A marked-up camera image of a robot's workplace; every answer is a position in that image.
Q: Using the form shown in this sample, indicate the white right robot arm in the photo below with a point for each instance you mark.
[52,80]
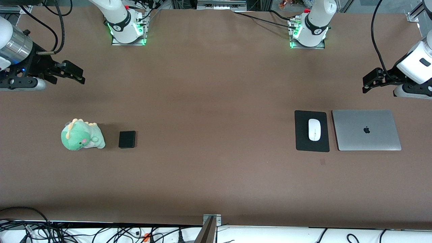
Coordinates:
[118,13]

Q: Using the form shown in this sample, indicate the metal rail behind table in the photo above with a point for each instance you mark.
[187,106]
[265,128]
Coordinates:
[221,4]

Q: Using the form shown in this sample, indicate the silver closed laptop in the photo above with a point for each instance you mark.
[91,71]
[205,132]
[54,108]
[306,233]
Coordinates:
[366,130]

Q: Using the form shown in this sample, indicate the aluminium frame profile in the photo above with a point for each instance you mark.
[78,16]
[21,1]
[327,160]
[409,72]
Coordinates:
[416,13]
[15,9]

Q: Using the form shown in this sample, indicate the white computer mouse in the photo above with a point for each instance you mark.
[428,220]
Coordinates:
[314,129]

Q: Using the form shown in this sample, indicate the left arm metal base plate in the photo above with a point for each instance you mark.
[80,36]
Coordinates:
[320,45]

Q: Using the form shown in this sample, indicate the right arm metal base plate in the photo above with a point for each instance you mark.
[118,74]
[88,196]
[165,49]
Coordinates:
[130,42]

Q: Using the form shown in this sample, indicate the black mouse pad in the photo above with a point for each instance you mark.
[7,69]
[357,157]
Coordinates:
[302,135]

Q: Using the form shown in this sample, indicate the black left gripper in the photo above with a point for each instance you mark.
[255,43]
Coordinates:
[388,75]

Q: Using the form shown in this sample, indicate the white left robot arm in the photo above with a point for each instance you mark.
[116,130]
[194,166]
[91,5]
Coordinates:
[416,65]

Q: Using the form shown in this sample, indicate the black phone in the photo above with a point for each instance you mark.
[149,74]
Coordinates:
[127,139]

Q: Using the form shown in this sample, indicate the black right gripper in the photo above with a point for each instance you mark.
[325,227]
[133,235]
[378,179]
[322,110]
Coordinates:
[37,63]

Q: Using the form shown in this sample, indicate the green dinosaur plush toy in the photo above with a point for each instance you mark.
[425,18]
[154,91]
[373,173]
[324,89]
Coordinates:
[81,135]

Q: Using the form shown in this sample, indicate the metal table edge bracket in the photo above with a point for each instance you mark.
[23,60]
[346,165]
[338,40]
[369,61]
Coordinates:
[211,219]

